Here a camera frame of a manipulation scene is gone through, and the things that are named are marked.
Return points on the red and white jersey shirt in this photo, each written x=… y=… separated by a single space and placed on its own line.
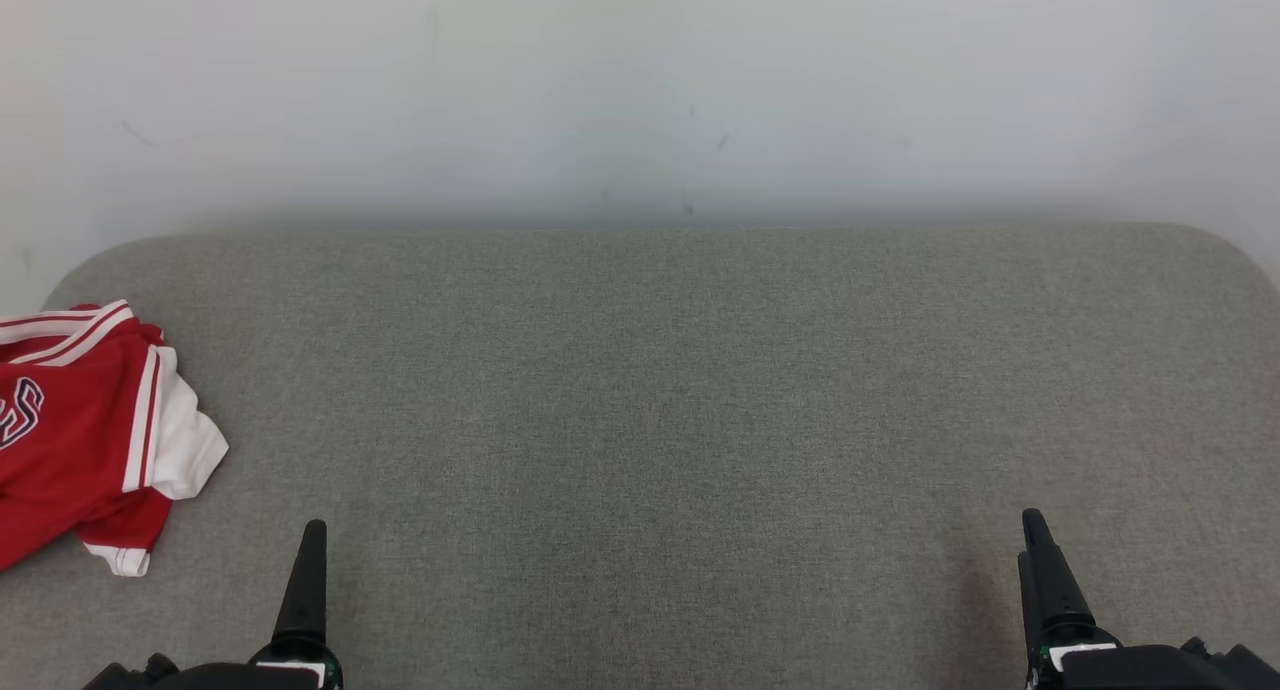
x=80 y=440

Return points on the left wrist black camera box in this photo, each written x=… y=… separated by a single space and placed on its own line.
x=130 y=676

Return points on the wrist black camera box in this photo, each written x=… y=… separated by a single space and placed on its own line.
x=1235 y=670
x=130 y=676

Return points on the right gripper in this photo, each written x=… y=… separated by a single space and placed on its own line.
x=1110 y=668

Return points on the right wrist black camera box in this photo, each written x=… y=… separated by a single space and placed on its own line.
x=1235 y=670

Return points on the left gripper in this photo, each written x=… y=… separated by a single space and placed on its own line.
x=290 y=673

